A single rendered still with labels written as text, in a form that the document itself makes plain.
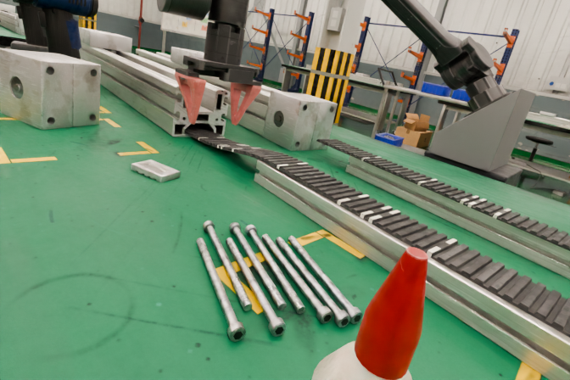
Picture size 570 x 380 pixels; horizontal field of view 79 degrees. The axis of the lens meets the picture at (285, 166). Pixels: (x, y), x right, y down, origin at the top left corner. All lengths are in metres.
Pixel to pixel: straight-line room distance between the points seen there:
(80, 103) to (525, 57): 7.98
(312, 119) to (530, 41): 7.72
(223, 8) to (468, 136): 0.64
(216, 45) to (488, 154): 0.66
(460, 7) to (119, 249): 8.62
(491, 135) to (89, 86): 0.82
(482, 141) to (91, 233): 0.82
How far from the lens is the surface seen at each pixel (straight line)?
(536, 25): 8.31
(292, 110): 0.64
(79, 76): 0.61
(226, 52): 0.54
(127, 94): 0.82
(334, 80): 3.87
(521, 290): 0.32
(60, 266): 0.29
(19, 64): 0.62
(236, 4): 0.55
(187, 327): 0.23
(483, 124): 0.93
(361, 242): 0.34
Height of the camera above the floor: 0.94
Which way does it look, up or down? 17 degrees down
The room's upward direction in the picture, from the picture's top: 12 degrees clockwise
